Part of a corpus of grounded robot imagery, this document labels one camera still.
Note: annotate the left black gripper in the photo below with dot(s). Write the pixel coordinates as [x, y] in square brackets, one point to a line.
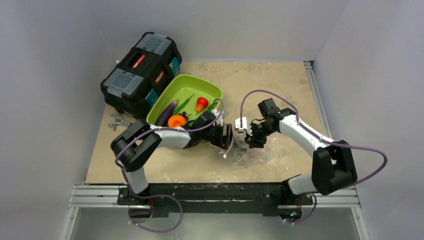
[224, 142]

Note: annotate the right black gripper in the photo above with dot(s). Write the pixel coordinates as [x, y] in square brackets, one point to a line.
[252, 133]

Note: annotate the clear zip top bag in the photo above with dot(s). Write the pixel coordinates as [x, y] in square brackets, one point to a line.
[240, 153]

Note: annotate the dark fake grape bunch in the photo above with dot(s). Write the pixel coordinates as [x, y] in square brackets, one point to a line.
[185, 115]

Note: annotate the orange fake orange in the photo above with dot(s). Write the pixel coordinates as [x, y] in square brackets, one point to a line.
[176, 121]

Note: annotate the lime green plastic tray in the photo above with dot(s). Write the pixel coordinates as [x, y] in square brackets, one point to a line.
[182, 87]

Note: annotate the purple fake eggplant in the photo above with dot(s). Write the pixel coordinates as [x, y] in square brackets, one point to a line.
[163, 118]

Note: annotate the green fake chili pepper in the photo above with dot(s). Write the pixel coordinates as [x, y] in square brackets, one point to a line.
[211, 106]

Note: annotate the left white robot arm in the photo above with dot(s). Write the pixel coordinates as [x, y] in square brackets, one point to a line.
[133, 147]

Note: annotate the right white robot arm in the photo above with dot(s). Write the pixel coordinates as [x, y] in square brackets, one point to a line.
[333, 166]

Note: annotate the black plastic toolbox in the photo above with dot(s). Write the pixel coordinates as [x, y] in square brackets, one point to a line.
[139, 79]

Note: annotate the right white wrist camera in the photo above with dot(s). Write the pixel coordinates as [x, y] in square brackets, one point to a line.
[241, 125]

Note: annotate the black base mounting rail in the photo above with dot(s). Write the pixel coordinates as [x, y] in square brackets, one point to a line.
[270, 199]

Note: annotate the red handled adjustable wrench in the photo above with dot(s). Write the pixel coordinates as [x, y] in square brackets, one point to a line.
[118, 120]

